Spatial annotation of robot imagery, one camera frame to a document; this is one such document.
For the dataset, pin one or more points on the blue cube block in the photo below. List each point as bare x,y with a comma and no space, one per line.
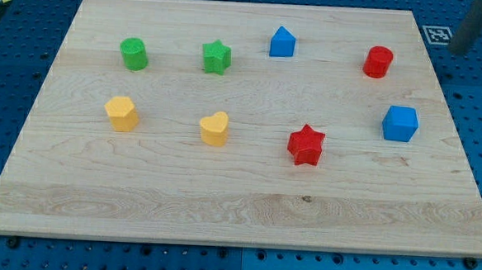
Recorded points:
400,123

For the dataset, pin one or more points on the light wooden board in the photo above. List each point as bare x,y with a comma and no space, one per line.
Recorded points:
71,175

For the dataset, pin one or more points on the yellow heart block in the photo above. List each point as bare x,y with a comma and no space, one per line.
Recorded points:
214,129

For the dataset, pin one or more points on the red star block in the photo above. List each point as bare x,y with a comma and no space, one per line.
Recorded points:
305,146

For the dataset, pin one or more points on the green star block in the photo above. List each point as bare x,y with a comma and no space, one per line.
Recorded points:
216,57

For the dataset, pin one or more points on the blue triangular prism block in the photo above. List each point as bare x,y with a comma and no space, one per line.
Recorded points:
282,43

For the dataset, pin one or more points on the yellow hexagon block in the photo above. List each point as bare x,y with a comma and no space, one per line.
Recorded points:
122,114

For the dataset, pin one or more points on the green cylinder block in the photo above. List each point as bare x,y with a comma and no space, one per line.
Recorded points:
133,53

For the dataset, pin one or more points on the red cylinder block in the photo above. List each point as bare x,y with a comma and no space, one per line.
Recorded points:
378,60

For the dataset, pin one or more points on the white fiducial marker tag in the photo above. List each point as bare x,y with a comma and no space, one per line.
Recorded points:
437,35

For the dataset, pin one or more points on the black bolt left front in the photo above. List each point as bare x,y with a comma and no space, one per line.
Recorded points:
13,242

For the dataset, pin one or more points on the black bolt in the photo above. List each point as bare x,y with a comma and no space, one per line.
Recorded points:
470,263
13,242

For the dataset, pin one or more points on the black bolt right front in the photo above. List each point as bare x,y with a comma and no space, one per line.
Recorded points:
470,263

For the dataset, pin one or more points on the grey cylindrical robot stick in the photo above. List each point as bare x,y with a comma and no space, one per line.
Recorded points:
468,30

